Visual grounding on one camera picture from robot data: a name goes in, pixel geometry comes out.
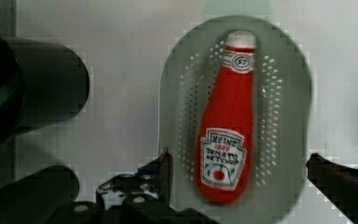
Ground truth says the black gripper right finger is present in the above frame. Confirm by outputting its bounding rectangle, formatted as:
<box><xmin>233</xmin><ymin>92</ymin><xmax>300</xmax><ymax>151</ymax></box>
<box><xmin>306</xmin><ymin>153</ymin><xmax>358</xmax><ymax>224</ymax></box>

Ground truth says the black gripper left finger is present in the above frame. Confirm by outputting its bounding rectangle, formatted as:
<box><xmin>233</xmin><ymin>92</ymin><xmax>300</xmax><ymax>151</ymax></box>
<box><xmin>96</xmin><ymin>147</ymin><xmax>173</xmax><ymax>210</ymax></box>

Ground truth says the red plush ketchup bottle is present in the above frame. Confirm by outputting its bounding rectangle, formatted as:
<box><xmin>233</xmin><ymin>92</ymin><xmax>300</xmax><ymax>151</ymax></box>
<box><xmin>196</xmin><ymin>30</ymin><xmax>256</xmax><ymax>203</ymax></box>

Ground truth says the green oval strainer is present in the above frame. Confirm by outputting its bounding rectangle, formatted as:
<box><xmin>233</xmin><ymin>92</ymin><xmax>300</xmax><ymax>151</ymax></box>
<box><xmin>158</xmin><ymin>16</ymin><xmax>310</xmax><ymax>224</ymax></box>

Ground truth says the lower black cylinder post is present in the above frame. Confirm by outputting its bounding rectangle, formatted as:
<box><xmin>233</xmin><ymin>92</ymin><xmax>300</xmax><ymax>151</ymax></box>
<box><xmin>0</xmin><ymin>165</ymin><xmax>79</xmax><ymax>224</ymax></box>

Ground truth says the black cylinder post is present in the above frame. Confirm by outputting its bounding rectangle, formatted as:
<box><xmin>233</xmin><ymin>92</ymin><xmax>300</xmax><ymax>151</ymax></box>
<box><xmin>0</xmin><ymin>36</ymin><xmax>90</xmax><ymax>144</ymax></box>
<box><xmin>0</xmin><ymin>165</ymin><xmax>79</xmax><ymax>224</ymax></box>

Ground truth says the upper black cylinder post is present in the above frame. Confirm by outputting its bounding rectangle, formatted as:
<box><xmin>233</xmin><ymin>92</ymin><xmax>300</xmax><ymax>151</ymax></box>
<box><xmin>0</xmin><ymin>36</ymin><xmax>90</xmax><ymax>144</ymax></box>

